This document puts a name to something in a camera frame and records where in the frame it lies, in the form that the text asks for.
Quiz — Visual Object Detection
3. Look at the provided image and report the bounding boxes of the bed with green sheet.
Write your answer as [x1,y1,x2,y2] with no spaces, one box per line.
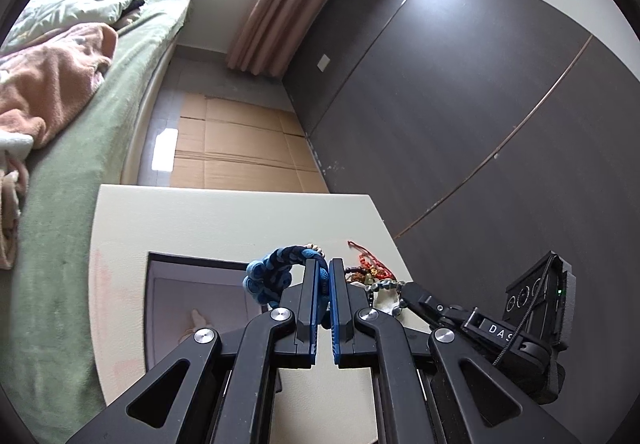
[0,0,193,425]

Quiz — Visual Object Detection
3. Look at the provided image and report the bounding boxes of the pale green printed quilt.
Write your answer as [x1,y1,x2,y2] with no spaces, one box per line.
[0,0,151,55]

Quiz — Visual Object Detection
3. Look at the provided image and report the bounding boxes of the dark bead bracelet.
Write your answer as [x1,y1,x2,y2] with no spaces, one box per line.
[365,279,408,317]

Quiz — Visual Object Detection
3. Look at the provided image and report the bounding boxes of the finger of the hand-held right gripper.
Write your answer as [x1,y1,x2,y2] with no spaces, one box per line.
[400,281,476,330]

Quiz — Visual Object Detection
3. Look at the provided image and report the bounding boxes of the black jewelry box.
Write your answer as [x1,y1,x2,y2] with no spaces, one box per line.
[144,251,281,375]

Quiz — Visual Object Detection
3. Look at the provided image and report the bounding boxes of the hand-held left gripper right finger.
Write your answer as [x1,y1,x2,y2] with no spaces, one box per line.
[329,258,583,444]

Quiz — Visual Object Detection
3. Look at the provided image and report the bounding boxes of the dark grey wardrobe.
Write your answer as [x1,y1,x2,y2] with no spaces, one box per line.
[282,0,640,425]

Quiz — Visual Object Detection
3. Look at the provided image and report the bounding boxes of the flattened cardboard sheets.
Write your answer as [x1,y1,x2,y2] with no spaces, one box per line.
[170,91,331,195]

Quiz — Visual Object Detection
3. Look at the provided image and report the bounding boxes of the pink curtain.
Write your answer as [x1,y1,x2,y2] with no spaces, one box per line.
[226,0,371,80]

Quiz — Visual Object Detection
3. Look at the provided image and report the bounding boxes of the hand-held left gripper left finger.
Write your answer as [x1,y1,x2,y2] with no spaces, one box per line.
[65,258,326,444]

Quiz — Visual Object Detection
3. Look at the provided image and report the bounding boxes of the pink fleece blanket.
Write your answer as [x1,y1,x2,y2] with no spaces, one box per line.
[0,23,118,270]

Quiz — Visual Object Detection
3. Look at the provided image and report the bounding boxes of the blue braided bracelet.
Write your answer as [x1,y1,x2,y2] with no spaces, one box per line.
[243,246,333,330]

